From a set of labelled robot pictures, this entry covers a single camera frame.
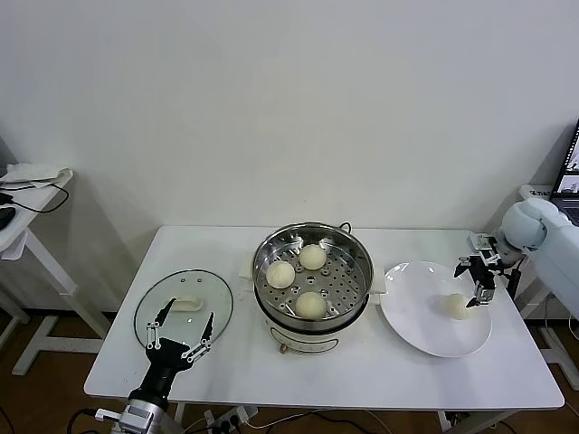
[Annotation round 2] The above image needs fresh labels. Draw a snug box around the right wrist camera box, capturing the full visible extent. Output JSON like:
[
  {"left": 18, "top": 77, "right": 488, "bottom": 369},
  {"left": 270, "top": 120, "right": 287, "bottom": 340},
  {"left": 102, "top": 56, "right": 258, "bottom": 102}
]
[{"left": 467, "top": 232, "right": 501, "bottom": 263}]

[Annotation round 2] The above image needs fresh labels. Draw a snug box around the white table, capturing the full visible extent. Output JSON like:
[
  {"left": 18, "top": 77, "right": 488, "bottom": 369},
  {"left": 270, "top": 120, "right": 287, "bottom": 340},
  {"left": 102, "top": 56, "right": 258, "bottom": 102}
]
[{"left": 84, "top": 224, "right": 566, "bottom": 434}]

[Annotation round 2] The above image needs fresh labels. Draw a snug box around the black open laptop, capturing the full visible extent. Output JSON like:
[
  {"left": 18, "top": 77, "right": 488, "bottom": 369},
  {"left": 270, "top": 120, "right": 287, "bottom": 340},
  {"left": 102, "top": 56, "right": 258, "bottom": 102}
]
[{"left": 549, "top": 119, "right": 579, "bottom": 227}]

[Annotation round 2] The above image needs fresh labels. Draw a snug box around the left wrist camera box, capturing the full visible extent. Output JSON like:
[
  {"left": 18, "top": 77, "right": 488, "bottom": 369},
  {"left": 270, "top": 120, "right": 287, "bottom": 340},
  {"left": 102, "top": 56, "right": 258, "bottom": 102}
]
[{"left": 96, "top": 404, "right": 155, "bottom": 433}]

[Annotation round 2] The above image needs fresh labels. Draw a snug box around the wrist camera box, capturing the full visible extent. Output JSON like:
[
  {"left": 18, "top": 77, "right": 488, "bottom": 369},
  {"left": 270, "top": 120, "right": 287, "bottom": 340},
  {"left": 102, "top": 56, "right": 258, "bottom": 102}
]
[
  {"left": 96, "top": 404, "right": 155, "bottom": 433},
  {"left": 467, "top": 232, "right": 501, "bottom": 263}
]

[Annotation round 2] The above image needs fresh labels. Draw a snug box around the white round plate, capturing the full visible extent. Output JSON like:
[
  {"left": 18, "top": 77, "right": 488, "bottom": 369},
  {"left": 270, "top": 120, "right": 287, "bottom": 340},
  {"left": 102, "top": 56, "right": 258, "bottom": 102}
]
[{"left": 379, "top": 260, "right": 493, "bottom": 359}]

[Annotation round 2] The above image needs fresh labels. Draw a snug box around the perforated steel steamer basket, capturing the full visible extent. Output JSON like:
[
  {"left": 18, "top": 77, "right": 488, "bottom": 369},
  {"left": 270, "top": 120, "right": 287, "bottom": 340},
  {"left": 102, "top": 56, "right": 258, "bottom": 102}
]
[{"left": 252, "top": 221, "right": 375, "bottom": 327}]

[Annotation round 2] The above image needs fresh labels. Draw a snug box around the black hanging cable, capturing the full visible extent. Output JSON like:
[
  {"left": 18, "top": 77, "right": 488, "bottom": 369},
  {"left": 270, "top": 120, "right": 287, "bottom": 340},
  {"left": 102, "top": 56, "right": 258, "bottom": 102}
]
[{"left": 505, "top": 264, "right": 522, "bottom": 296}]

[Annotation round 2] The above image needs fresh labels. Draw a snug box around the black adapter cable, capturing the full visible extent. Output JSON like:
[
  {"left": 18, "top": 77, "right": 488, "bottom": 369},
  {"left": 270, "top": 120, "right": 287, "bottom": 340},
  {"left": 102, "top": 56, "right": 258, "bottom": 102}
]
[{"left": 0, "top": 178, "right": 71, "bottom": 212}]

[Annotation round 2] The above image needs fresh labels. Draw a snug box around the white power strip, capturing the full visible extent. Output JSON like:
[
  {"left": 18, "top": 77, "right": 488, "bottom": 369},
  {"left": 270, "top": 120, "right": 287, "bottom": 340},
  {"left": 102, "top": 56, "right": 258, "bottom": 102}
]
[{"left": 205, "top": 403, "right": 260, "bottom": 430}]

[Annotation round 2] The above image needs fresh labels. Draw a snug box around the white steamed baozi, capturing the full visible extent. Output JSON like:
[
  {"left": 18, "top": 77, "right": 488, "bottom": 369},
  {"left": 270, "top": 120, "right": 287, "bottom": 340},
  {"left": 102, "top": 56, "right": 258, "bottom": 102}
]
[
  {"left": 441, "top": 292, "right": 474, "bottom": 321},
  {"left": 295, "top": 291, "right": 327, "bottom": 319},
  {"left": 265, "top": 261, "right": 297, "bottom": 289},
  {"left": 300, "top": 243, "right": 328, "bottom": 271}
]

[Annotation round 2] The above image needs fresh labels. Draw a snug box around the white crumpled cloth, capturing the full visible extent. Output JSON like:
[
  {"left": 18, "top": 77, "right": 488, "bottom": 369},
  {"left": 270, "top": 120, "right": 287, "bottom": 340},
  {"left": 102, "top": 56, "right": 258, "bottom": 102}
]
[{"left": 3, "top": 161, "right": 74, "bottom": 187}]

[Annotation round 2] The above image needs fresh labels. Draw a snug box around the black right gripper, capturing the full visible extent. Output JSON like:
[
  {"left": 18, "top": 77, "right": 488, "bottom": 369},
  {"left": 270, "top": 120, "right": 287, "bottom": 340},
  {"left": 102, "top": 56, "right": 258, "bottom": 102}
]
[{"left": 453, "top": 257, "right": 498, "bottom": 311}]

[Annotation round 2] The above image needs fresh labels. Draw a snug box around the white side desk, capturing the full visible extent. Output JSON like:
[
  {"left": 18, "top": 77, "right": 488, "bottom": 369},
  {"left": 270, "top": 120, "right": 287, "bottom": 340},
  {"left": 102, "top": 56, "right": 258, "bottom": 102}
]
[
  {"left": 0, "top": 169, "right": 114, "bottom": 376},
  {"left": 517, "top": 184, "right": 579, "bottom": 390}
]

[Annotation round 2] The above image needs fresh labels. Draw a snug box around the round glass pot lid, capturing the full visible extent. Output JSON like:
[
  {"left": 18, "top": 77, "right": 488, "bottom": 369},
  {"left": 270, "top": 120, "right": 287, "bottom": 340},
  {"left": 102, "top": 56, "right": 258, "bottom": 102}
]
[{"left": 134, "top": 269, "right": 234, "bottom": 349}]

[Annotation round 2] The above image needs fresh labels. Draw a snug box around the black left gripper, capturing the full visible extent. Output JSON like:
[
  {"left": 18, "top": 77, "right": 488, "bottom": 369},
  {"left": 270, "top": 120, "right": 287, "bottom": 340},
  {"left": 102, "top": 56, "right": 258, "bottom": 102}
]
[{"left": 129, "top": 297, "right": 215, "bottom": 402}]

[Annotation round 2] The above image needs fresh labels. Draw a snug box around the grey monitor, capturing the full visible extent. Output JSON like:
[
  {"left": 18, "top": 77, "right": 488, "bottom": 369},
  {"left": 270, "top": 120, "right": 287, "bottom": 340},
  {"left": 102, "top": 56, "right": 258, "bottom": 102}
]
[{"left": 0, "top": 133, "right": 20, "bottom": 176}]

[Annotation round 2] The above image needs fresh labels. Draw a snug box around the steel steamer pot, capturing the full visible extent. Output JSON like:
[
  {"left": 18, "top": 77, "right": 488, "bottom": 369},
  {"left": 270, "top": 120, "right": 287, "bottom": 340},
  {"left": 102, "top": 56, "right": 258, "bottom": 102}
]
[{"left": 238, "top": 252, "right": 388, "bottom": 356}]

